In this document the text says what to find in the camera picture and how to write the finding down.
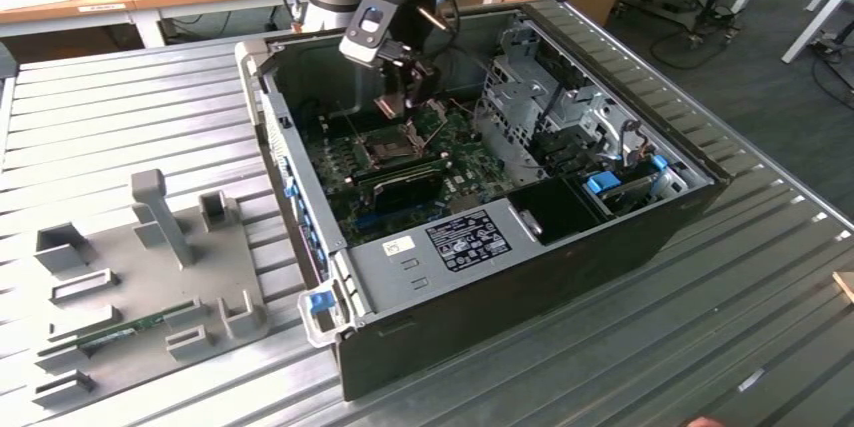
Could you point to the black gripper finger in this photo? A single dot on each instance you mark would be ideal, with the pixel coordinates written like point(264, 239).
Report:
point(424, 82)
point(396, 77)

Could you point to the CPU with silver top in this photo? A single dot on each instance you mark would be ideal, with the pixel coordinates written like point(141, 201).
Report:
point(388, 109)

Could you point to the black RAM slot bank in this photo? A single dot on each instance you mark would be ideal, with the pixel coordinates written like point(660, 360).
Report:
point(373, 127)

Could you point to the CPU socket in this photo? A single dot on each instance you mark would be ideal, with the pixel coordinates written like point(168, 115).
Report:
point(387, 147)

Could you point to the metal drive cage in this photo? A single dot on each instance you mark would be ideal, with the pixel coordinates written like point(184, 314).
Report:
point(513, 97)

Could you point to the green motherboard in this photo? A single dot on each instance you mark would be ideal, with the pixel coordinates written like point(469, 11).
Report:
point(467, 167)

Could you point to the dark RAM stick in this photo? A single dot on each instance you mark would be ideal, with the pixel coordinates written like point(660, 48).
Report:
point(396, 170)

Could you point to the black graphics card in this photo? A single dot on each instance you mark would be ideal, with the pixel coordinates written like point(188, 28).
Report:
point(407, 192)

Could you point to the small blue tab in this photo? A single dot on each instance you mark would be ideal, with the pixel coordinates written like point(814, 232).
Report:
point(288, 192)

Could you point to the blue disk carrier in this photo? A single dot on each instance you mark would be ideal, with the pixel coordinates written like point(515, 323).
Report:
point(603, 182)

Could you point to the silver hard disk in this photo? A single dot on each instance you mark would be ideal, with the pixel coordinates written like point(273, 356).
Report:
point(634, 187)

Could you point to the blue plastic clip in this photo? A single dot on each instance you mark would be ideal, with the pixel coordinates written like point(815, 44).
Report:
point(658, 163)

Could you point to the grey power supply unit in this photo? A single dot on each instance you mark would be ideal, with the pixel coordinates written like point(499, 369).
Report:
point(400, 277)

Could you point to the blue case latch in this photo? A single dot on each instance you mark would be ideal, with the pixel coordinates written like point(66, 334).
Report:
point(319, 301)

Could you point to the black PC case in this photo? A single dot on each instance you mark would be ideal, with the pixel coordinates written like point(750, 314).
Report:
point(500, 327)

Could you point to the grey parts rack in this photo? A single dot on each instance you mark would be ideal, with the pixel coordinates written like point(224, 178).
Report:
point(133, 277)

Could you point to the green RAM stick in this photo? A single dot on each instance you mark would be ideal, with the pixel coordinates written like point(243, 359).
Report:
point(116, 333)

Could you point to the wooden block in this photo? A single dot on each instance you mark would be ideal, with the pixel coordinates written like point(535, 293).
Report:
point(843, 287)

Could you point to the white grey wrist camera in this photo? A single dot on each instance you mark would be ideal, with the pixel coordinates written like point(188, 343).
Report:
point(365, 32)

